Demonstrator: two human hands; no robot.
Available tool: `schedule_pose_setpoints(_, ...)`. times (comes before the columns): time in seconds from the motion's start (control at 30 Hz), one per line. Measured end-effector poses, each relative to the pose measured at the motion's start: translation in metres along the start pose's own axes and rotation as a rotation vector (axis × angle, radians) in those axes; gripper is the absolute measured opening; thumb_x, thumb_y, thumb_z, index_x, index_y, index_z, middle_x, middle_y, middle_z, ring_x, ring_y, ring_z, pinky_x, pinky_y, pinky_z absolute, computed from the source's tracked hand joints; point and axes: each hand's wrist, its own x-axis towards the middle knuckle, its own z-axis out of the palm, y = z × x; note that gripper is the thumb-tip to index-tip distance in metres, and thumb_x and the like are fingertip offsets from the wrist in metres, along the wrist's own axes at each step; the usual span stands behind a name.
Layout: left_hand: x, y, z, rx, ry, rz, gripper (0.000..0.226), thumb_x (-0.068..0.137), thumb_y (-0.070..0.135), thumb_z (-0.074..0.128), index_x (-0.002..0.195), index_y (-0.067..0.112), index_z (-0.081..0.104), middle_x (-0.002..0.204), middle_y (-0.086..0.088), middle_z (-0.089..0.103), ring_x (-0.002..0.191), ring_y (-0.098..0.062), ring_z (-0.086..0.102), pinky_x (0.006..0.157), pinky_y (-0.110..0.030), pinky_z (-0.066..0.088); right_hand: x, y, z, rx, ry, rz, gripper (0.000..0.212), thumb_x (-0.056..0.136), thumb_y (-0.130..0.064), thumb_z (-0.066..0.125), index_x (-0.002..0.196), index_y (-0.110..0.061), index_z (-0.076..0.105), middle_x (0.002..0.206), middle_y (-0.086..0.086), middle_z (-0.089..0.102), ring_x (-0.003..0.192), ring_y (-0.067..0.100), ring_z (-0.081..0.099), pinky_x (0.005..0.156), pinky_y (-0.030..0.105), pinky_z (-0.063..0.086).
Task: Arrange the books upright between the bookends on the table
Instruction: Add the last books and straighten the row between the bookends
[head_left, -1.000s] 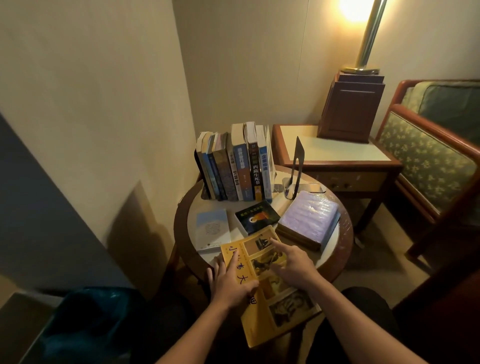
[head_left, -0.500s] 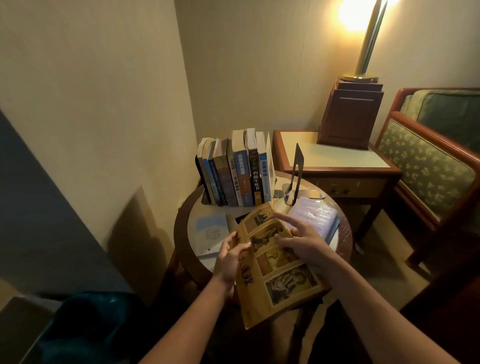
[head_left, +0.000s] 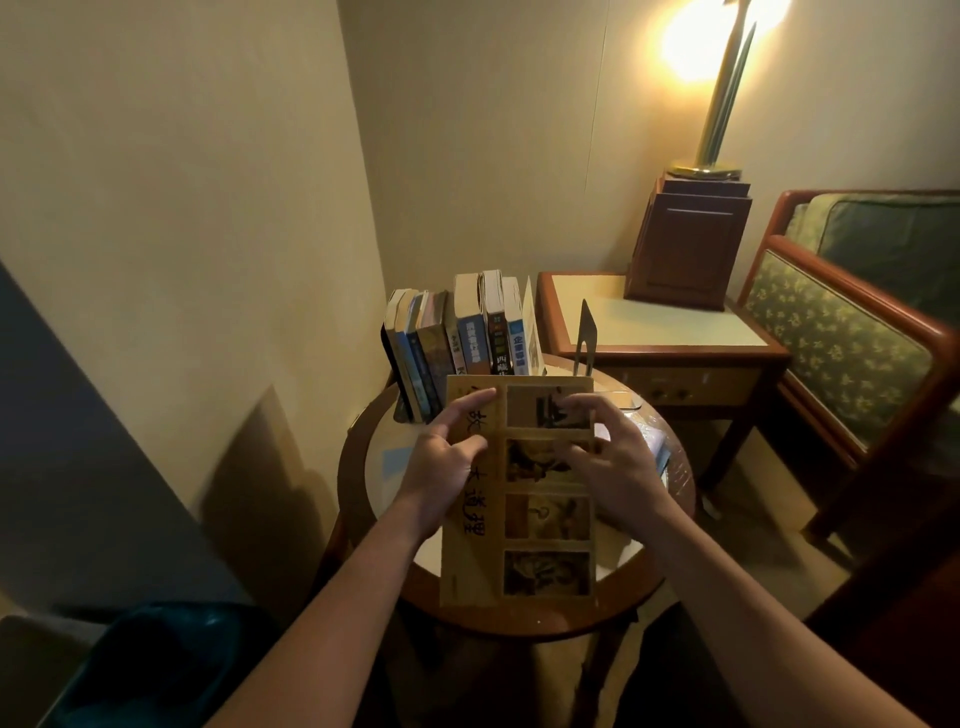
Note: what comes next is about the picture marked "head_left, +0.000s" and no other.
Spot brass table lamp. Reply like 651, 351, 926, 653
661, 0, 795, 182

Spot person's right forearm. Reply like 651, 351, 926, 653
643, 510, 933, 728

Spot round wooden table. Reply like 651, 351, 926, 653
330, 352, 700, 728

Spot teal plastic bin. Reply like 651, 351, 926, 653
37, 600, 280, 728

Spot grey metal bookend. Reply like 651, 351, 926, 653
572, 299, 600, 378

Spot black metal bookend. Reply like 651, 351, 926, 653
379, 322, 415, 426

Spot clear plastic wrapping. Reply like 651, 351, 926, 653
596, 390, 675, 485

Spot square wooden side table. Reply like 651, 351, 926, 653
535, 270, 793, 492

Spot person's left forearm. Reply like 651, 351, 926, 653
204, 511, 445, 728

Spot dark wooden lamp pedestal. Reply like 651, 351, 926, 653
623, 173, 754, 312

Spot yellow book with picture panels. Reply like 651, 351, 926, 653
438, 374, 600, 609

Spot row of standing books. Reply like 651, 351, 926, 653
381, 269, 547, 426

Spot person's left hand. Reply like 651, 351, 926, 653
389, 387, 498, 543

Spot green patterned wooden armchair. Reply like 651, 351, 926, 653
738, 188, 960, 545

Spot person's right hand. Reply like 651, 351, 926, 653
553, 393, 681, 546

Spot dark wooden furniture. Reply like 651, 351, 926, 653
804, 487, 960, 728

